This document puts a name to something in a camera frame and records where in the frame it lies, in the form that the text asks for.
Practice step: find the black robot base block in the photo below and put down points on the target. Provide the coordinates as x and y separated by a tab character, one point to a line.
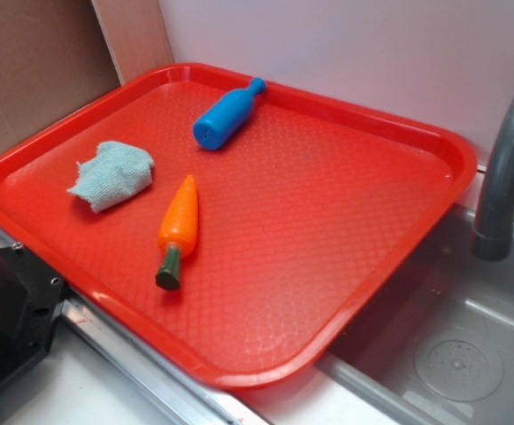
31	298

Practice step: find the orange toy carrot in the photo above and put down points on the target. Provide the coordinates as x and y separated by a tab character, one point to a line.
178	233

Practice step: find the red plastic tray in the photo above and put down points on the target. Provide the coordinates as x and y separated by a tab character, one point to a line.
303	215

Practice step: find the blue toy bottle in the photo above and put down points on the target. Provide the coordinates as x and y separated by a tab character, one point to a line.
217	125

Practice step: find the light blue cloth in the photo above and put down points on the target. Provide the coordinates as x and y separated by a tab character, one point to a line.
115	174

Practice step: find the grey toy sink basin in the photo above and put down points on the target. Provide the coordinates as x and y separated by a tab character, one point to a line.
434	346

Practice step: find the grey toy faucet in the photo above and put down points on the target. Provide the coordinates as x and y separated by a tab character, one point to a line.
493	226

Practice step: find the brown cardboard panel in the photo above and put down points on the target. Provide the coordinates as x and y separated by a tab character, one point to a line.
57	56

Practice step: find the silver metal rail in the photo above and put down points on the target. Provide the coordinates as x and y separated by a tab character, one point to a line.
96	373

